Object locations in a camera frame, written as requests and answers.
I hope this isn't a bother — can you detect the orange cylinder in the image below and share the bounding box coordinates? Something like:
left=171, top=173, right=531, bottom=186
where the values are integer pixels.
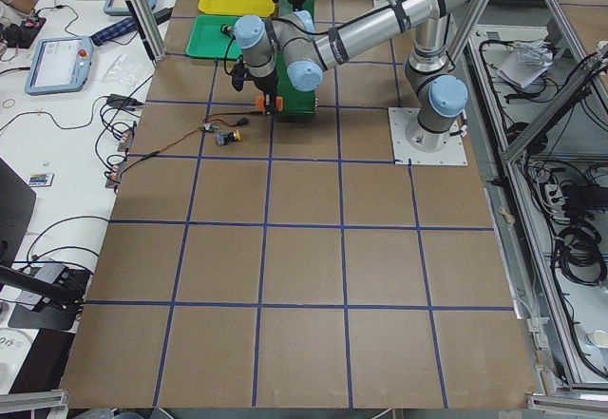
left=256, top=96, right=284, bottom=114

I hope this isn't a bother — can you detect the green push button switch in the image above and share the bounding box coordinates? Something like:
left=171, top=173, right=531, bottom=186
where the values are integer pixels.
left=220, top=25, right=235, bottom=38

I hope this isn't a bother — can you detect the green conveyor belt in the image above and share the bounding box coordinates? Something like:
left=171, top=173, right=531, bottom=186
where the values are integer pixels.
left=275, top=0, right=316, bottom=117

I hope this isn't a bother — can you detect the small circuit board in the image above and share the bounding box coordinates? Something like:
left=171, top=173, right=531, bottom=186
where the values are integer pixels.
left=201, top=123, right=220, bottom=133

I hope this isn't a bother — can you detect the green tray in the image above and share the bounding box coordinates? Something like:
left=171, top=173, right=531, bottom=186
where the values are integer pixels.
left=185, top=14, right=242, bottom=61

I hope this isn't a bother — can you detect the black power adapter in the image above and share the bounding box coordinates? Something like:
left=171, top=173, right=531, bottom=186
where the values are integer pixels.
left=106, top=94, right=143, bottom=110

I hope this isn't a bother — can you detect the folded blue umbrella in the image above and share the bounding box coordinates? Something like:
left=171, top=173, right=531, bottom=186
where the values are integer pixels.
left=90, top=17, right=137, bottom=46

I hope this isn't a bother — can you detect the near teach pendant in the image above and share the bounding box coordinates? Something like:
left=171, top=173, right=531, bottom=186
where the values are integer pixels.
left=25, top=36, right=93, bottom=96

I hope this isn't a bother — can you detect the red black cable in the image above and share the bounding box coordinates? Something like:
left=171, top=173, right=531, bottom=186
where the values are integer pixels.
left=113, top=112, right=251, bottom=173

